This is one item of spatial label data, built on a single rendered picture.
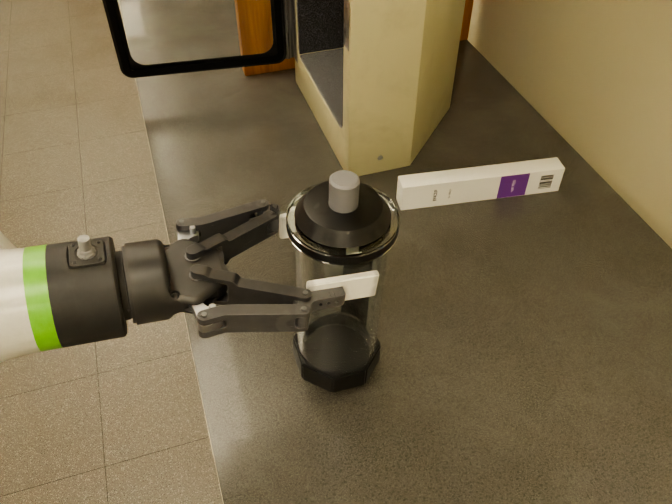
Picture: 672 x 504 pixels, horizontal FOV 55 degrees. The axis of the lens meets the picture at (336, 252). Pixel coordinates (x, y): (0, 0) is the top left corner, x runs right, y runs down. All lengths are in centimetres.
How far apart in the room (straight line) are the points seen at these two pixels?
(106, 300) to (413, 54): 60
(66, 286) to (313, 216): 22
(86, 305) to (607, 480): 56
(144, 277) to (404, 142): 60
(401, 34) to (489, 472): 59
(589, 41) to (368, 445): 76
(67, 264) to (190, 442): 133
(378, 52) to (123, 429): 133
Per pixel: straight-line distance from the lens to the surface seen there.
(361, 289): 61
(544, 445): 79
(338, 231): 58
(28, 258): 59
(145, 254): 59
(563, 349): 88
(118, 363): 207
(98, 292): 57
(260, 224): 65
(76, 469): 192
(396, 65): 98
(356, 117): 100
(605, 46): 116
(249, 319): 57
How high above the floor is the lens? 161
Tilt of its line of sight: 45 degrees down
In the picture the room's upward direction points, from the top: straight up
